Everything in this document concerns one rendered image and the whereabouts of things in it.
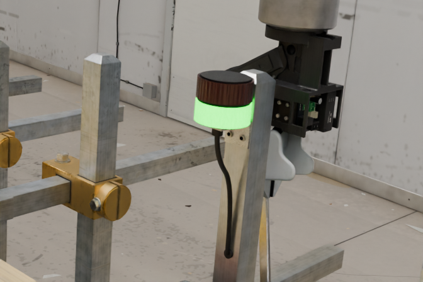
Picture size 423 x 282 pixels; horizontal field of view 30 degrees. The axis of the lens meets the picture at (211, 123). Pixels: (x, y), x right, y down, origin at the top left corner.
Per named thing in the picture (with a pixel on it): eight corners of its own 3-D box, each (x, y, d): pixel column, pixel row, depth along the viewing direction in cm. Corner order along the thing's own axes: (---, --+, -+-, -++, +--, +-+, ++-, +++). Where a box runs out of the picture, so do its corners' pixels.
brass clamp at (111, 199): (72, 186, 116) (73, 153, 115) (134, 215, 108) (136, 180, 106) (37, 195, 112) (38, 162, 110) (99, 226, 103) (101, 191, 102)
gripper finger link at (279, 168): (283, 214, 92) (292, 138, 89) (244, 199, 96) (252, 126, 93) (299, 208, 94) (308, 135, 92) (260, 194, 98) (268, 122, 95)
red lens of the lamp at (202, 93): (221, 88, 87) (223, 68, 86) (264, 100, 83) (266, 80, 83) (184, 95, 83) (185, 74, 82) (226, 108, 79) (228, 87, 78)
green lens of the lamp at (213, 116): (219, 109, 88) (221, 90, 87) (261, 123, 84) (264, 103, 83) (182, 118, 83) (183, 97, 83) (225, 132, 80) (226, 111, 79)
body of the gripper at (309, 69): (301, 144, 88) (313, 37, 85) (242, 125, 93) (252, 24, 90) (338, 133, 93) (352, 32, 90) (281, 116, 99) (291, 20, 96)
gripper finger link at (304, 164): (301, 208, 94) (308, 134, 92) (262, 193, 98) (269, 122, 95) (315, 202, 97) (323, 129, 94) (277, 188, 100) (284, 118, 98)
